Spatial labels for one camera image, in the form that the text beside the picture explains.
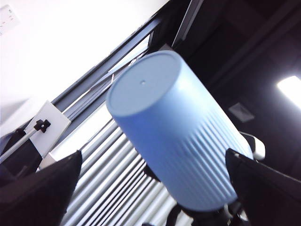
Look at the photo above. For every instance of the silver metal rod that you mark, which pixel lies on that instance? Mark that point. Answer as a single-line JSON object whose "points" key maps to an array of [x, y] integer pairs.
{"points": [[18, 141]]}

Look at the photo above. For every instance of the square ceiling vent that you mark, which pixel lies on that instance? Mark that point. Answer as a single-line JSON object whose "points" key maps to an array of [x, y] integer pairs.
{"points": [[241, 112]]}

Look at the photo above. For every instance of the pale grey camera box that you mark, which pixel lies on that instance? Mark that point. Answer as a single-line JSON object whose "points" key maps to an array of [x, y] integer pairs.
{"points": [[257, 147]]}

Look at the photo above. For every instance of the black knob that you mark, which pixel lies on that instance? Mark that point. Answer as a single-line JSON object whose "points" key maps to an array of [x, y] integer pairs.
{"points": [[42, 126]]}

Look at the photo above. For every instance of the white window blinds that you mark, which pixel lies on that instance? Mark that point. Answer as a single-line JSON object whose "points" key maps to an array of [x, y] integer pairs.
{"points": [[105, 176]]}

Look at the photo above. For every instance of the white flat panel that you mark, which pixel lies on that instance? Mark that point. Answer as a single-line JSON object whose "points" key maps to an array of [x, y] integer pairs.
{"points": [[51, 139]]}

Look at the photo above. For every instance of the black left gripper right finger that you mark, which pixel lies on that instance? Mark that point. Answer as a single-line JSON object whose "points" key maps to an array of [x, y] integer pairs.
{"points": [[268, 197]]}

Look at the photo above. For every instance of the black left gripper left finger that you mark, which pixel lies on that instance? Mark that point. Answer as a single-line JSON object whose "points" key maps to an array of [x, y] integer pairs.
{"points": [[40, 200]]}

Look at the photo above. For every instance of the grey window frame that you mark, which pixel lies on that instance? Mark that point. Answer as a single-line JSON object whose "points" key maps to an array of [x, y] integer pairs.
{"points": [[105, 61]]}

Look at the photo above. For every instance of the ceiling light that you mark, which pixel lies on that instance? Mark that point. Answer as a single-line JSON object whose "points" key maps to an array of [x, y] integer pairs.
{"points": [[290, 90]]}

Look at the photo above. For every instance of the white wall socket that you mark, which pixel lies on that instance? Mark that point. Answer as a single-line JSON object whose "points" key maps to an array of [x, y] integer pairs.
{"points": [[8, 18]]}

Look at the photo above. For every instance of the blue ribbed plastic cup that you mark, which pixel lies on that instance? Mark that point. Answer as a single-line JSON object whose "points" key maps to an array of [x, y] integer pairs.
{"points": [[164, 129]]}

